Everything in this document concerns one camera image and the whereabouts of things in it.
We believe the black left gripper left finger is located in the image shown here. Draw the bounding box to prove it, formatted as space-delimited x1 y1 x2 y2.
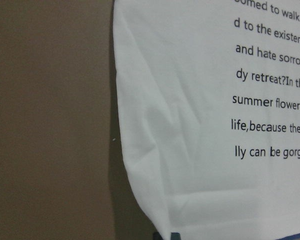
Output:
152 231 163 240

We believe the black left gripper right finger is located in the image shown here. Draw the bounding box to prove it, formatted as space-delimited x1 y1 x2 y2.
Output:
170 232 181 240

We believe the white long-sleeve printed shirt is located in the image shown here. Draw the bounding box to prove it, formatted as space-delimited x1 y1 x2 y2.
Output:
113 0 300 240

